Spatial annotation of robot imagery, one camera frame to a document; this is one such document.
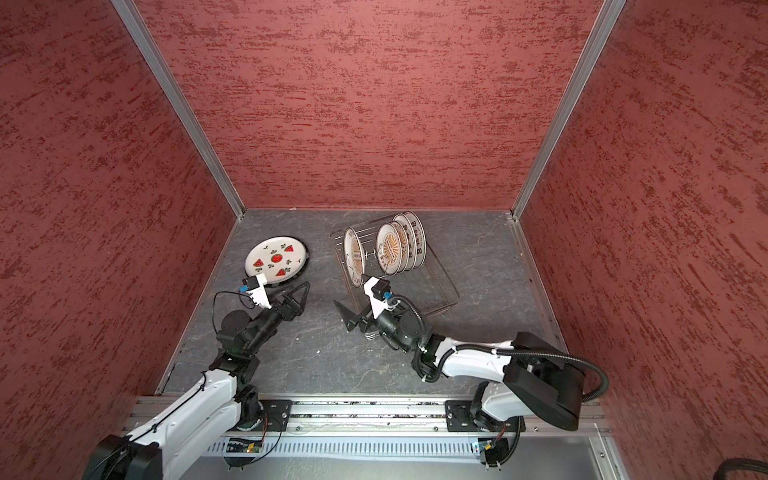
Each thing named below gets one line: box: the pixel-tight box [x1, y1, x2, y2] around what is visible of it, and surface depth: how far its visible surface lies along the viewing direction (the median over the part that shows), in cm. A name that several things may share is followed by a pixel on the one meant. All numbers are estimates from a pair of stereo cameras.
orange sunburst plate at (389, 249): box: [376, 222, 402, 276], surface depth 100 cm
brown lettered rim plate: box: [343, 227, 365, 287], surface depth 100 cm
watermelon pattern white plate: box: [245, 236, 307, 285], surface depth 105 cm
